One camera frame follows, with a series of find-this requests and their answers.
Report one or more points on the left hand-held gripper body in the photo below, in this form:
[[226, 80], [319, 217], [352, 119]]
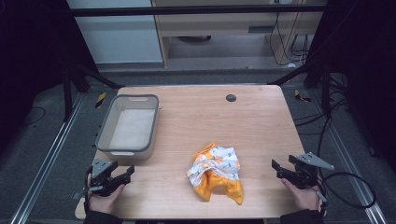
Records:
[[101, 169]]

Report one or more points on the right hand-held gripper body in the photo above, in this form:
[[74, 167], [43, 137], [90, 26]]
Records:
[[304, 174]]

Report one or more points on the person's right hand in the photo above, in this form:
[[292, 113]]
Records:
[[303, 197]]

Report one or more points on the person's left hand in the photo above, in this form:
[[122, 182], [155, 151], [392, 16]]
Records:
[[105, 202]]

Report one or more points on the grey rimmed white plastic basket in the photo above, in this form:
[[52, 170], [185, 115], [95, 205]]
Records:
[[130, 127]]

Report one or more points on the orange and white patterned cloth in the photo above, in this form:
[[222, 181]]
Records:
[[218, 179]]

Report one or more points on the yellow and black tape strip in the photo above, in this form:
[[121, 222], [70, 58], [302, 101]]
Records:
[[300, 96], [100, 100]]

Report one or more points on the black metal stand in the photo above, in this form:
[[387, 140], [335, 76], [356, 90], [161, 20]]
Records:
[[67, 93], [325, 90]]

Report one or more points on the grey round table grommet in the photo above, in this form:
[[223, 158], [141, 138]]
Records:
[[231, 98]]

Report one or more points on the dark curtain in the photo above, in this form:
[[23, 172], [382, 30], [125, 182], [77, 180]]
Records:
[[31, 62], [364, 62]]

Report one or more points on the white cabinet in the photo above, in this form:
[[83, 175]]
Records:
[[121, 40]]

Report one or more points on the light wooden desk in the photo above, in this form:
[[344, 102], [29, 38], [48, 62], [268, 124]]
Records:
[[218, 21]]

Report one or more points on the metal floor rail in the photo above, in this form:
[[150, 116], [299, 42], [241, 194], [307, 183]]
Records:
[[46, 161], [348, 161]]

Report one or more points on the black horizontal frame bar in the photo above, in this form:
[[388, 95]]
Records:
[[193, 10]]

